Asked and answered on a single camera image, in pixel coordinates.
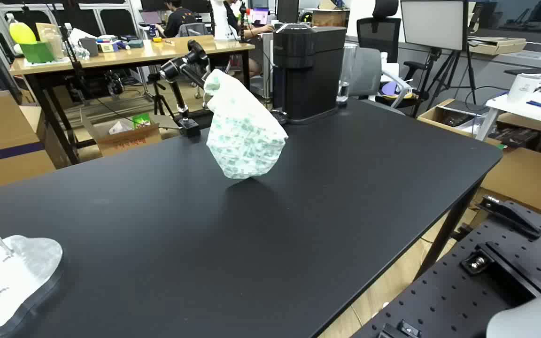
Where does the white towel with green print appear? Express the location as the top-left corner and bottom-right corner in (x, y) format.
(203, 68), (289, 182)

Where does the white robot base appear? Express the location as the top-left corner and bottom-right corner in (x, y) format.
(484, 280), (541, 338)

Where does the black box-shaped machine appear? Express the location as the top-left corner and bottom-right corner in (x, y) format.
(268, 23), (347, 122)

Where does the grey office chair, white armrest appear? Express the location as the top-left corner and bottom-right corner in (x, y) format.
(342, 45), (413, 105)

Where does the open cardboard box with paper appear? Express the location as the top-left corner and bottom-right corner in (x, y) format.
(90, 111), (163, 158)

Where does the black office chair with headrest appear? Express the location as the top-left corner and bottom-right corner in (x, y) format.
(355, 0), (404, 62)

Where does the person in dark shirt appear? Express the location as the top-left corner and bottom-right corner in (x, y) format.
(161, 0), (189, 38)

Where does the long wooden desk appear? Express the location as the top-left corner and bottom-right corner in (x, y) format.
(9, 34), (257, 79)

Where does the open wooden crate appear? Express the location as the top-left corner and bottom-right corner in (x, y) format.
(417, 98), (492, 139)

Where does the small black mounting block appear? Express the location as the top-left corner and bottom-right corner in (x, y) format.
(375, 319), (422, 338)

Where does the black perforated mounting board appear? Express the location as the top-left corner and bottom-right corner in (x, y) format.
(351, 203), (541, 338)

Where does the white board on tripod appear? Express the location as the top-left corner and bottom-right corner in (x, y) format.
(398, 0), (477, 107)

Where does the long black clamp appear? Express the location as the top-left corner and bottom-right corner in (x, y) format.
(479, 195), (541, 241)

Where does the flat brown cardboard box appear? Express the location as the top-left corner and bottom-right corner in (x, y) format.
(479, 147), (541, 216)

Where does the green container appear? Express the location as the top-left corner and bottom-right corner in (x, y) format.
(19, 41), (56, 66)

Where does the white side table with papers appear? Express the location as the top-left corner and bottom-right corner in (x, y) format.
(477, 72), (541, 143)

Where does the large brown cardboard box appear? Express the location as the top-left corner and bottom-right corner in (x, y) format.
(0, 88), (58, 194)

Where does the yellow round object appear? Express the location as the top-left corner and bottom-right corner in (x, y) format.
(5, 21), (39, 47)

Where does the white plastic dish rack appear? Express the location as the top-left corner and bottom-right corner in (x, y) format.
(0, 231), (65, 338)

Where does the black camera on jointed arm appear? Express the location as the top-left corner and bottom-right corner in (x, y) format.
(146, 40), (214, 141)

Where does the black bracket with metal screw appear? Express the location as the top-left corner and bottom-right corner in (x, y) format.
(458, 244), (505, 280)

